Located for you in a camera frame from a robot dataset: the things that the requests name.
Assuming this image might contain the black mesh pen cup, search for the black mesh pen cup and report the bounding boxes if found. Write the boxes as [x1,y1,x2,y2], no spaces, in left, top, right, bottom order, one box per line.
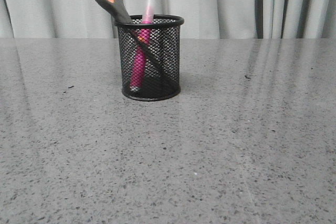
[116,15,184,101]

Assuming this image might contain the pink marker pen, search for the pink marker pen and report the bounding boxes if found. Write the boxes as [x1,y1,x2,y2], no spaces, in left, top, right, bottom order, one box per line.
[129,0,156,92]

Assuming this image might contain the grey orange scissors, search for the grey orange scissors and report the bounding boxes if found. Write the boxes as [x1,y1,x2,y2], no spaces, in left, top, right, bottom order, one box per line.
[77,0,179,92]

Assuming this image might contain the grey pleated curtain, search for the grey pleated curtain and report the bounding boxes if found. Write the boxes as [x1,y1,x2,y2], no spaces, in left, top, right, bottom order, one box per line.
[1,0,335,39]

